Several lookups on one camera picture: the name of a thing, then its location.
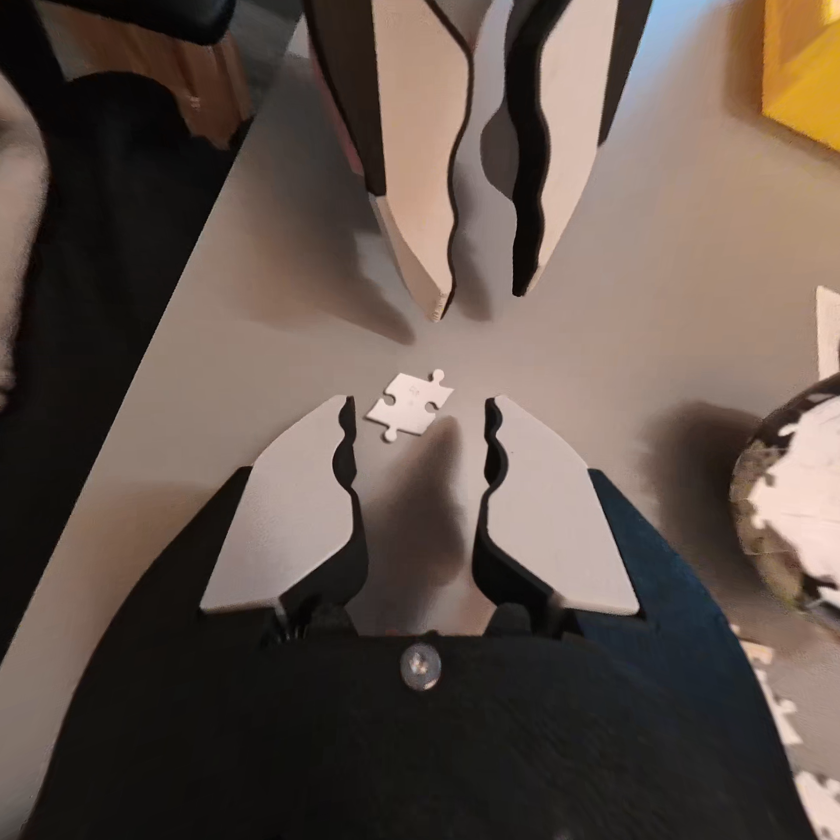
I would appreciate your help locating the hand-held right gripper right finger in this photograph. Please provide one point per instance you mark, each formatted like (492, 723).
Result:
(551, 525)

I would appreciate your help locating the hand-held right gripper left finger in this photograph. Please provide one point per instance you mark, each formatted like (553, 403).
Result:
(289, 518)

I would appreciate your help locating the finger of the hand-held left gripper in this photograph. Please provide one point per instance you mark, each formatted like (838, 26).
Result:
(420, 131)
(571, 98)

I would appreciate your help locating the white puzzle piece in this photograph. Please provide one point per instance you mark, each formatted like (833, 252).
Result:
(410, 407)

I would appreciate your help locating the partly built puzzle ball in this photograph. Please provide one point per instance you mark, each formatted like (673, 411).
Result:
(794, 499)

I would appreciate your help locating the yellow plastic bin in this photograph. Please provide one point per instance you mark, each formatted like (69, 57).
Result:
(804, 72)

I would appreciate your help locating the person's dark trousers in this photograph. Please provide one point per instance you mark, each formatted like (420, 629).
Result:
(111, 262)

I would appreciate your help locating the white paper sheet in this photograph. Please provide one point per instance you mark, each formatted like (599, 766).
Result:
(827, 328)

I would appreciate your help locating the person's beige hoodie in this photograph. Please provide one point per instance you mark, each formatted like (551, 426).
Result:
(16, 229)

